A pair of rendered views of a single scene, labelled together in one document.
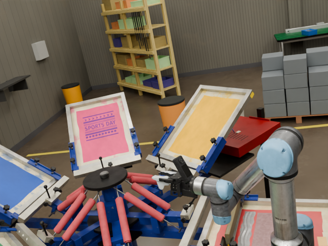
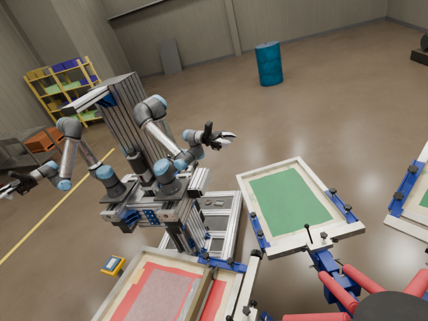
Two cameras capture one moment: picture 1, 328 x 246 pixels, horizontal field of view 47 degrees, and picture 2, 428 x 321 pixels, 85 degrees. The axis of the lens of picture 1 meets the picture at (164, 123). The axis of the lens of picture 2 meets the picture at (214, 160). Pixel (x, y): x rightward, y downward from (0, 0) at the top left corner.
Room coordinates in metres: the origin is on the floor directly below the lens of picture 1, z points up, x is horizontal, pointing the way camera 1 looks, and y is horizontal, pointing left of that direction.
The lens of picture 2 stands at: (2.58, 0.12, 2.26)
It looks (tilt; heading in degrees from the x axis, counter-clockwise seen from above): 32 degrees down; 189
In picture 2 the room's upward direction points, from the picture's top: 18 degrees counter-clockwise
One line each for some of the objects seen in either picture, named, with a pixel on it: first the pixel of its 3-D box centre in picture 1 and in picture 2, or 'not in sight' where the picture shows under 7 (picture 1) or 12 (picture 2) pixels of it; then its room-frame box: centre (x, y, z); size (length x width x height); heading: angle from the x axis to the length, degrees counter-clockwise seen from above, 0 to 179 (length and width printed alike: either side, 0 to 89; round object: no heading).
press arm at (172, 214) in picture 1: (180, 216); not in sight; (2.13, 0.01, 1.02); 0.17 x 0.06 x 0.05; 67
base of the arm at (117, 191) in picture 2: not in sight; (114, 186); (1.14, -0.93, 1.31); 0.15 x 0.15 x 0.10
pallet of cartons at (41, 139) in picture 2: not in sight; (46, 139); (-4.09, -5.86, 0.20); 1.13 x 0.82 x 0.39; 166
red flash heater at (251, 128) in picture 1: (240, 134); not in sight; (3.17, -0.67, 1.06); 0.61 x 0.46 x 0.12; 127
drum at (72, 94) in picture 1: (73, 98); not in sight; (9.01, 2.05, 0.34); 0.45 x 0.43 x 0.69; 76
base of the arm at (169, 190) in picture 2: not in sight; (169, 183); (1.26, -0.45, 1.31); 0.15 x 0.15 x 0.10
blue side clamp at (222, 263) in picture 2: not in sight; (220, 265); (1.75, -0.17, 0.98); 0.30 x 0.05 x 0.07; 67
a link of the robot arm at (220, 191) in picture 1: (217, 189); (192, 136); (1.31, -0.16, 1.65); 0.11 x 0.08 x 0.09; 52
